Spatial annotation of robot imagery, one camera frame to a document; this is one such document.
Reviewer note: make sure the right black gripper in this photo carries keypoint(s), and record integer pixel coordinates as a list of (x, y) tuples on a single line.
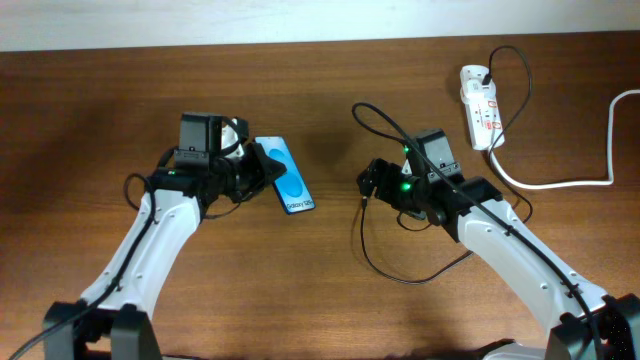
[(386, 189)]

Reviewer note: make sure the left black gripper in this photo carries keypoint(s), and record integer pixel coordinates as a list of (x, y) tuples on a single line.
[(261, 173)]

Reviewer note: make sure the blue Galaxy smartphone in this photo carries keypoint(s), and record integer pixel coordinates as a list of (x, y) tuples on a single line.
[(290, 187)]

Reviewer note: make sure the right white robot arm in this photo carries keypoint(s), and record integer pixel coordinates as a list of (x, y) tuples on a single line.
[(580, 319)]

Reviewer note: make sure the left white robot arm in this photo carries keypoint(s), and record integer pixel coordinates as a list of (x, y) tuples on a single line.
[(112, 318)]

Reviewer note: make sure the white charger adapter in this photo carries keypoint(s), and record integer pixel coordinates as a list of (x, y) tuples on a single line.
[(474, 90)]

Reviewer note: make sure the white power strip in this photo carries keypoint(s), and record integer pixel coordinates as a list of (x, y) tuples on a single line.
[(483, 118)]

